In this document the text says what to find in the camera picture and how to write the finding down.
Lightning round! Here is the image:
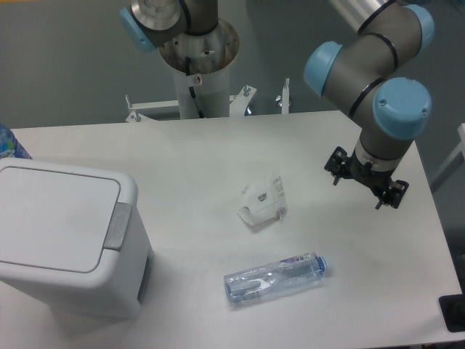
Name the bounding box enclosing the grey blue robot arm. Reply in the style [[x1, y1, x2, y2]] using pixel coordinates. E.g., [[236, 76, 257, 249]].
[[120, 1, 434, 208]]

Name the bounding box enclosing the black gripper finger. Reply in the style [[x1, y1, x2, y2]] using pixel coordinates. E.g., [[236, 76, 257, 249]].
[[324, 146, 351, 185], [374, 179, 409, 209]]

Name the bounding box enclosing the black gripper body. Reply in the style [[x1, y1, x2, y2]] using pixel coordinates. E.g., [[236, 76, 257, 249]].
[[346, 151, 397, 196]]

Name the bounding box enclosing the white frame bracket right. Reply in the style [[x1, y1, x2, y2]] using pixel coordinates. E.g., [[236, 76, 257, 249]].
[[430, 123, 464, 193]]

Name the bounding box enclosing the white trash can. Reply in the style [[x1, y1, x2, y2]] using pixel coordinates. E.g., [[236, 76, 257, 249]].
[[1, 158, 153, 318]]

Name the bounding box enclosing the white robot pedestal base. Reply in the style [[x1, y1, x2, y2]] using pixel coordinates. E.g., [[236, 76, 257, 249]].
[[124, 17, 294, 123]]

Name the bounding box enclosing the clear plastic water bottle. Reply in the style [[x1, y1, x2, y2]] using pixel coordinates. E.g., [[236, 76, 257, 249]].
[[224, 252, 332, 307]]

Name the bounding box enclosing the black device at table edge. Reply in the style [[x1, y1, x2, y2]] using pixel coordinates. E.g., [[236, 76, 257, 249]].
[[439, 294, 465, 333]]

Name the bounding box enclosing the blue green bottle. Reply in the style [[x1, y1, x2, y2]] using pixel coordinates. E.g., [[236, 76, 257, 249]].
[[0, 124, 32, 159]]

